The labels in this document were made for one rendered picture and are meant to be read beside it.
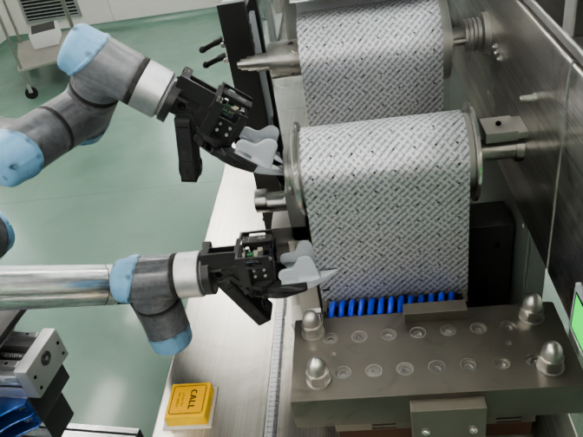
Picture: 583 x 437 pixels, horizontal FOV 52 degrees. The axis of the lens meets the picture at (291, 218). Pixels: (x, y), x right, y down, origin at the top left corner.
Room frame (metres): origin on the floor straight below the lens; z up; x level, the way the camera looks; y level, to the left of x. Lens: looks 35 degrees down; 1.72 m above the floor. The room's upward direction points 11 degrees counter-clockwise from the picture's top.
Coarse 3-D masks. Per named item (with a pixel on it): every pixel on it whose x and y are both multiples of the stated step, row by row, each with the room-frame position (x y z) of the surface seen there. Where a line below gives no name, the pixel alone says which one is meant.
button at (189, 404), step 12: (180, 384) 0.72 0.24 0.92; (192, 384) 0.71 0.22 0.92; (204, 384) 0.71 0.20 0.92; (180, 396) 0.69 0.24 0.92; (192, 396) 0.68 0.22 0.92; (204, 396) 0.68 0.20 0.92; (168, 408) 0.67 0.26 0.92; (180, 408) 0.66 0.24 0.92; (192, 408) 0.66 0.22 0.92; (204, 408) 0.66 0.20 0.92; (168, 420) 0.65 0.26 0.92; (180, 420) 0.65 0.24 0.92; (192, 420) 0.64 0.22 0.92; (204, 420) 0.64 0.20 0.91
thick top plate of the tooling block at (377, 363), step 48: (336, 336) 0.66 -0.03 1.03; (384, 336) 0.64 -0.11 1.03; (432, 336) 0.62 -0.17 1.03; (480, 336) 0.60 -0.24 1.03; (528, 336) 0.59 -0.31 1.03; (336, 384) 0.57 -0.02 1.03; (384, 384) 0.55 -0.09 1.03; (432, 384) 0.54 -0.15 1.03; (480, 384) 0.52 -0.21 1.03; (528, 384) 0.51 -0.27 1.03; (576, 384) 0.49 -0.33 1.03
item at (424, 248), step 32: (320, 224) 0.74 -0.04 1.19; (352, 224) 0.73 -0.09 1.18; (384, 224) 0.72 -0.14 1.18; (416, 224) 0.72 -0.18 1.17; (448, 224) 0.71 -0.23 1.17; (320, 256) 0.74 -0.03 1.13; (352, 256) 0.73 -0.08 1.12; (384, 256) 0.72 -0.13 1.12; (416, 256) 0.72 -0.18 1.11; (448, 256) 0.71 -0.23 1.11; (320, 288) 0.74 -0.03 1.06; (352, 288) 0.73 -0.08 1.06; (384, 288) 0.72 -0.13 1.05; (416, 288) 0.72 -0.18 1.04; (448, 288) 0.71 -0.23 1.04
